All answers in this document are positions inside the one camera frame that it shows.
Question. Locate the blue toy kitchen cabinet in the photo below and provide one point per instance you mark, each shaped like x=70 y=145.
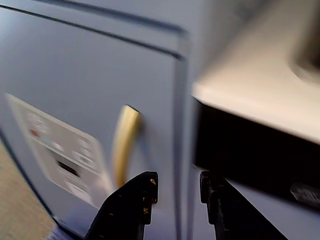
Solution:
x=250 y=75

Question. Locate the blue door with dispenser print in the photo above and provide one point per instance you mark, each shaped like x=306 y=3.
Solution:
x=87 y=75

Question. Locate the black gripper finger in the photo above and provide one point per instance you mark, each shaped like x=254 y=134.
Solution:
x=130 y=207
x=230 y=215

